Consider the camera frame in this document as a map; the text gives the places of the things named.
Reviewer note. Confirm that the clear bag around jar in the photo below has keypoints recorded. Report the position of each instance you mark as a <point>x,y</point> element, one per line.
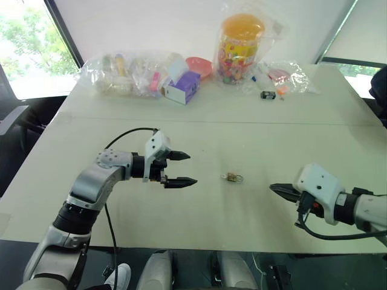
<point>275,33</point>

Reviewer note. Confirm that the white bottle with blue cap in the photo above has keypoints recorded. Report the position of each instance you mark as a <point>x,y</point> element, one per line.
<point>261,77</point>

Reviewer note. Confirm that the crumpled clear plastic bag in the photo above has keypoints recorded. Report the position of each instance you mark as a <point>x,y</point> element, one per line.
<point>297,78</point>

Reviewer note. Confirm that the yellow stick with purple cap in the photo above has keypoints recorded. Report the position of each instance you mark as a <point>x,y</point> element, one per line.
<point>120,65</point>

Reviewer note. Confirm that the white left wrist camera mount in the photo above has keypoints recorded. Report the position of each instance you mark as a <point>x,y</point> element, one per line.
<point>157,143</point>

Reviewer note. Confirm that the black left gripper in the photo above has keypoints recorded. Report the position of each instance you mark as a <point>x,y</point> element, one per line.
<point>157,171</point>

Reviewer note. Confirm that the purple and white box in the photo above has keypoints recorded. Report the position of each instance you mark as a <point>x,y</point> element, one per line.
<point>181,89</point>

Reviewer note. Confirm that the dark clothed person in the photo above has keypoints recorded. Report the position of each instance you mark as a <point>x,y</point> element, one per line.
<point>379,90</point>

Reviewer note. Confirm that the large clear plastic bag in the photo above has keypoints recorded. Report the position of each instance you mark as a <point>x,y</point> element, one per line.
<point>106,78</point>

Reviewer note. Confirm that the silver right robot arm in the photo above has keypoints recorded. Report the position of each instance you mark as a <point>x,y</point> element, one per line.
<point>370,208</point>

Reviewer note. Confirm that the black device under table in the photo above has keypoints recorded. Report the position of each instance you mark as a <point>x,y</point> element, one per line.
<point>279,276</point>

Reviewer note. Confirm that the small orange block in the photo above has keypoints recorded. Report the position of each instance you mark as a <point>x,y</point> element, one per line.
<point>282,89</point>

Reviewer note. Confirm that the pink packet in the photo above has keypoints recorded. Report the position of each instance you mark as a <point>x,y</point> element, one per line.
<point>154,81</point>

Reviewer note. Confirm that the red round item in bag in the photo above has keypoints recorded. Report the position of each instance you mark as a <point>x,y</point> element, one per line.
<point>278,74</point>

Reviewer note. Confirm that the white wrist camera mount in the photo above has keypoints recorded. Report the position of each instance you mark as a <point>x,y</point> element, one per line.
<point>319,181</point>
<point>157,143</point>

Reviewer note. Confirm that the silver robot leg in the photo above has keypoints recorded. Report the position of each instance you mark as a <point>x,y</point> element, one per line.
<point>157,272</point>
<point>236,272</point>

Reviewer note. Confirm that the pink plastic bowl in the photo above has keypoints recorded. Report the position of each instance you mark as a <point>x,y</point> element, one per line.
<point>199,67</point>

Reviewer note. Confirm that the grey chair armrest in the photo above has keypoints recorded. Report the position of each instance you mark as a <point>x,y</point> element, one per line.
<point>12,119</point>

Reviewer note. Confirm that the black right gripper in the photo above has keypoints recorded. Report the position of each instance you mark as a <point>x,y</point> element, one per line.
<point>306,204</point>

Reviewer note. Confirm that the small black box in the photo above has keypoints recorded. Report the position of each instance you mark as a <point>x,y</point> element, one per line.
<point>268,95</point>

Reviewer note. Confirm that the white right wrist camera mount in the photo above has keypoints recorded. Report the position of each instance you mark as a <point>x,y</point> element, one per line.
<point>319,181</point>

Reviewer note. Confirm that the white shoe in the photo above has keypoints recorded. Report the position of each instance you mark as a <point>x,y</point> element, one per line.
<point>121,276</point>

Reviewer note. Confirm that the candy jar with orange lid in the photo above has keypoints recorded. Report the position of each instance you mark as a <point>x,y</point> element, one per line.
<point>239,51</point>

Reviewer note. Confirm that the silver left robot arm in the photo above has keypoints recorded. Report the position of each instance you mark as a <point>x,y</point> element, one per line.
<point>90,184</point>

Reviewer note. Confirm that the silver robot left leg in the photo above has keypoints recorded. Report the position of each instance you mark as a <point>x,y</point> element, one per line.
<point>157,272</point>

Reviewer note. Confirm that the silver robot right leg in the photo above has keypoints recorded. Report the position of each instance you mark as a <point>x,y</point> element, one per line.
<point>236,272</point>

